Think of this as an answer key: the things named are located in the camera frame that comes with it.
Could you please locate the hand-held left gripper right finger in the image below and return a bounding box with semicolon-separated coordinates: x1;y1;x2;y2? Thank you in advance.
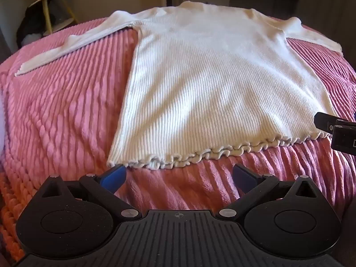
216;164;317;223

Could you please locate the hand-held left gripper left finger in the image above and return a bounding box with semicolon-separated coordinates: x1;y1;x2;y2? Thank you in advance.
41;164;143;222

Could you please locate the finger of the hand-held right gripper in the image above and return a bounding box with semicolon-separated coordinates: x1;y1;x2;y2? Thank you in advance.
314;112;342;133
330;119;356;156

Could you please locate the white ribbed knit sweater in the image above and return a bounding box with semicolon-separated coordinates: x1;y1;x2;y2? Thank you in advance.
14;1;343;170

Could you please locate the pink ribbed fleece blanket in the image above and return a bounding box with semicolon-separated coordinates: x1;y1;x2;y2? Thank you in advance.
0;17;356;262

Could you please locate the grey curtain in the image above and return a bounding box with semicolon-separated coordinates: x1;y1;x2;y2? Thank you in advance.
295;0;356;70

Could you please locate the dark cloth bag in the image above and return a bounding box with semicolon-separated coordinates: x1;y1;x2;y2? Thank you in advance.
16;0;57;48

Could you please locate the round wooden tiered side table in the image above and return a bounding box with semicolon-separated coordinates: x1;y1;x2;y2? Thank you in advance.
29;0;80;34

